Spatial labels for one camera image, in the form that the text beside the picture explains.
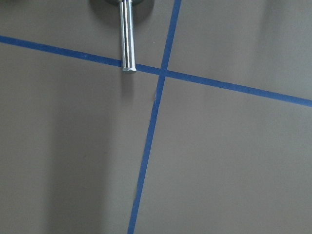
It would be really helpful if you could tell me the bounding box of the steel ice scoop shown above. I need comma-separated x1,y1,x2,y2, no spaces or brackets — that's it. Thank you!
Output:
106,0,142,74

